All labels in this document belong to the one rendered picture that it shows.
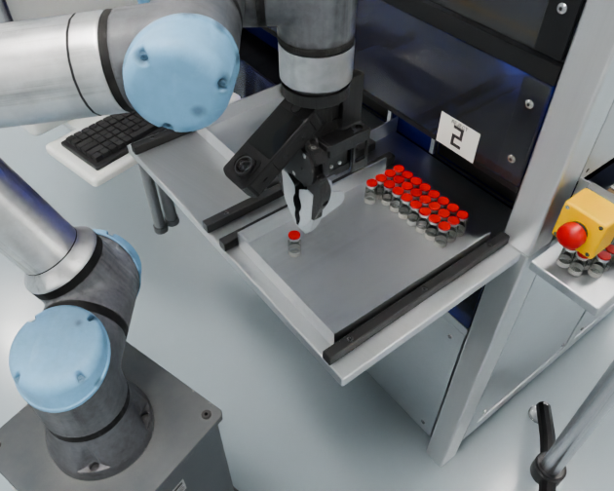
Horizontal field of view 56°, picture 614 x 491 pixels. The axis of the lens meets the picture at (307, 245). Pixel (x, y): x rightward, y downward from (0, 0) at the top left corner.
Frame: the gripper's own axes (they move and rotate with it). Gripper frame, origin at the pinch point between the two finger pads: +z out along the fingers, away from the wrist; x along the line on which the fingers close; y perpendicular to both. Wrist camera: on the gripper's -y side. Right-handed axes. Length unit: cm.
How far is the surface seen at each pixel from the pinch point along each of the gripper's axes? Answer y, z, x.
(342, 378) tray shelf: -0.7, 21.6, -10.8
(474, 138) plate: 38.6, 5.9, 4.3
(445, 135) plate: 38.5, 8.5, 9.9
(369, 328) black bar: 6.9, 19.5, -7.6
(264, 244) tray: 4.9, 21.3, 17.7
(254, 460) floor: -2, 109, 21
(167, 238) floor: 19, 109, 116
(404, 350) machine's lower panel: 39, 74, 9
